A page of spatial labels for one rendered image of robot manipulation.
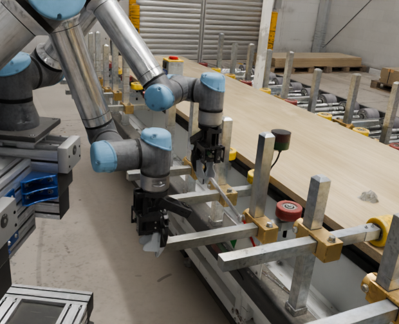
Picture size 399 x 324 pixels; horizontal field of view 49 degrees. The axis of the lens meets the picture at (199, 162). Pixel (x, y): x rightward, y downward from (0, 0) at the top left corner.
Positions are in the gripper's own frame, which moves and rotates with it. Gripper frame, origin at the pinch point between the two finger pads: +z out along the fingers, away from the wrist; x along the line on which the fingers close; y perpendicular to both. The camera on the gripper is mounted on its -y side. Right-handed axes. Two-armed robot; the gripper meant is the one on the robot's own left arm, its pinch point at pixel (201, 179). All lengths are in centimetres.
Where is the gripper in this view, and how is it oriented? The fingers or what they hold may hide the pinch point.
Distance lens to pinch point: 144.6
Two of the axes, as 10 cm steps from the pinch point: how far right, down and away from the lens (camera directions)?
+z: -0.7, 9.3, 3.7
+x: 9.1, -0.9, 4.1
